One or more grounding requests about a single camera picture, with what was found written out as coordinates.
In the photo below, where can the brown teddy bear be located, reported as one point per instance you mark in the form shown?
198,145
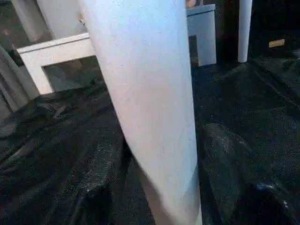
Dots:
192,2

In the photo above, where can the white plastic table leg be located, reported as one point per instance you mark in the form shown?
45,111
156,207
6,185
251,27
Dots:
145,82
245,30

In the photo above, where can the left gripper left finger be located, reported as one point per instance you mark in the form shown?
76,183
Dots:
96,178

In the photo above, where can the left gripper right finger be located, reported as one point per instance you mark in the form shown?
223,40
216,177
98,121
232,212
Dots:
234,168

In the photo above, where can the white glass-door cabinet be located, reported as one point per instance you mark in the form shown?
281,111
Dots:
58,47

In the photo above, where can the black table mat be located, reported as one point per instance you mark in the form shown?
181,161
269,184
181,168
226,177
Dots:
246,105

